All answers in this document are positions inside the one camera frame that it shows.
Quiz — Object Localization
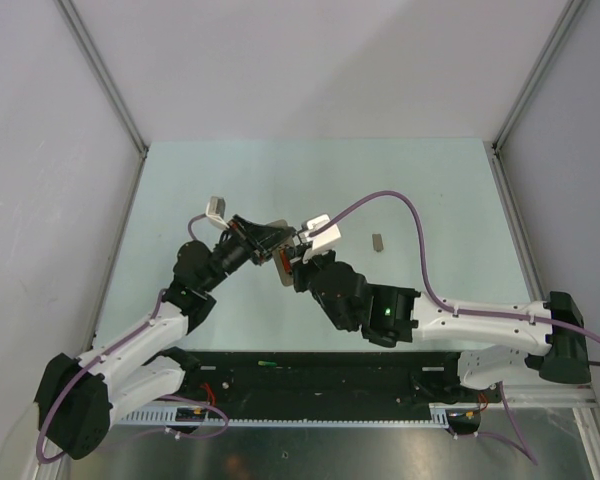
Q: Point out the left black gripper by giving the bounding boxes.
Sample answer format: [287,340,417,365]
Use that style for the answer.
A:
[201,214,295,292]

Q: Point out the red battery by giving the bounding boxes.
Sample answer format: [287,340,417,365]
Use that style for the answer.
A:
[280,252,292,274]

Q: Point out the white remote control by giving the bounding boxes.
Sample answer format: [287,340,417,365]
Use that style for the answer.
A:
[268,219,296,287]

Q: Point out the beige battery cover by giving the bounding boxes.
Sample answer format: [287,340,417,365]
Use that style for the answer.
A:
[372,233,384,252]

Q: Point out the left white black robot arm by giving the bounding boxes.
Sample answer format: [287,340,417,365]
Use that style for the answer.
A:
[34,215,295,464]

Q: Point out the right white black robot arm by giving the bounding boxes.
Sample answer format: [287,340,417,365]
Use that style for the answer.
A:
[283,251,591,401]

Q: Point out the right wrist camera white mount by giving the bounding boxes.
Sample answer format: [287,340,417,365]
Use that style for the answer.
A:
[298,214,341,264]

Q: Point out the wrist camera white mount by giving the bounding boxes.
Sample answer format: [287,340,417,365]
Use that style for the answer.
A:
[298,214,341,264]
[205,196,228,231]

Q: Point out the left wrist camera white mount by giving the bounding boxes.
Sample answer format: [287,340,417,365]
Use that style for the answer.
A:
[205,196,228,231]

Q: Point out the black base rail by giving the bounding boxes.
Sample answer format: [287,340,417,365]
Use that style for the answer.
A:
[82,349,564,421]

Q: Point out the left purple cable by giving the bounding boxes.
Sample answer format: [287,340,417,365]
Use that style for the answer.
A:
[35,214,230,466]

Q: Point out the purple cable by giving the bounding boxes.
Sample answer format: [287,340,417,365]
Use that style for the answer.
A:
[35,214,230,466]
[307,190,600,466]

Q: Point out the grey slotted cable duct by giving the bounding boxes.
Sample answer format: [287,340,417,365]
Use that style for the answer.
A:
[114,403,454,427]

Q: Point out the left aluminium frame post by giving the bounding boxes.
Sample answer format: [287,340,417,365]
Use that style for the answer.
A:
[54,0,149,159]

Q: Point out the aluminium frame post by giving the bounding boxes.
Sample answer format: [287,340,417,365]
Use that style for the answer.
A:
[54,0,149,159]
[491,0,590,155]

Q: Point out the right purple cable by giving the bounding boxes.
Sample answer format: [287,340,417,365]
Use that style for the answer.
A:
[307,190,600,466]

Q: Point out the right aluminium frame post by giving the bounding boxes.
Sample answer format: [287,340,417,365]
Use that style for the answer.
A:
[491,0,590,155]

